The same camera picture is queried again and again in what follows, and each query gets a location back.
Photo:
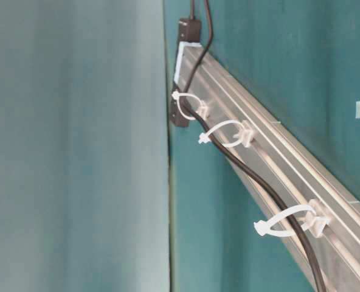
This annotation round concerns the light blue tape piece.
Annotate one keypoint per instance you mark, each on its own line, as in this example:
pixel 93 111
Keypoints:
pixel 357 110

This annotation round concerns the aluminium rail profile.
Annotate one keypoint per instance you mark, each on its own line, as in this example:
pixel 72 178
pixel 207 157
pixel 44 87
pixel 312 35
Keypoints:
pixel 291 170

